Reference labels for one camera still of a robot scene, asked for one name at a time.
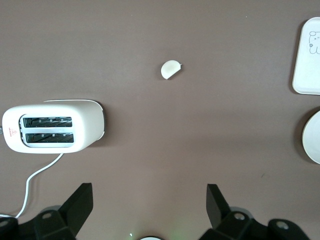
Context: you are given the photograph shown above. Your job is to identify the white half-round bun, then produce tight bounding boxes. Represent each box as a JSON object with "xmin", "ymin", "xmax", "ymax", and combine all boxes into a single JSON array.
[{"xmin": 160, "ymin": 59, "xmax": 183, "ymax": 80}]

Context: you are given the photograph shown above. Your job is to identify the brown table cover mat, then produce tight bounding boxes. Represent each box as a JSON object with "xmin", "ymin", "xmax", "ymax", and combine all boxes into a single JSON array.
[{"xmin": 0, "ymin": 0, "xmax": 320, "ymax": 240}]

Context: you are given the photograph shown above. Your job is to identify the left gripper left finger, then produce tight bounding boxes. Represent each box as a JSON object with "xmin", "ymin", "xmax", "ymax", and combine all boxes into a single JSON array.
[{"xmin": 33, "ymin": 182, "xmax": 94, "ymax": 240}]

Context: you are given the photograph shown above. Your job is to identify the white two-slot toaster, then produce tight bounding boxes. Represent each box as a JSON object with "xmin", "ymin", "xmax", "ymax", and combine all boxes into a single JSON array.
[{"xmin": 0, "ymin": 99, "xmax": 106, "ymax": 155}]

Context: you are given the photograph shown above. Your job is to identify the cream tray with bear print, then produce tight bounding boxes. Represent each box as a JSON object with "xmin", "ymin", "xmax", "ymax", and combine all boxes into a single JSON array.
[{"xmin": 291, "ymin": 16, "xmax": 320, "ymax": 96}]

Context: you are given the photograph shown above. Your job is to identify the round cream plate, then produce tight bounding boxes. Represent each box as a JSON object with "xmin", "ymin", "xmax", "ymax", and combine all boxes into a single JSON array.
[{"xmin": 301, "ymin": 113, "xmax": 320, "ymax": 165}]

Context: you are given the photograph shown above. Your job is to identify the white toaster power cable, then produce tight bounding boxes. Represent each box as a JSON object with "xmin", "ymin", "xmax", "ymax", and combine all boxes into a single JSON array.
[{"xmin": 0, "ymin": 152, "xmax": 65, "ymax": 220}]

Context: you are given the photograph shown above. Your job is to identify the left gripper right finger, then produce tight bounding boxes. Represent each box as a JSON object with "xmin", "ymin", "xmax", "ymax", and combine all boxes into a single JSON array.
[{"xmin": 199, "ymin": 184, "xmax": 270, "ymax": 240}]

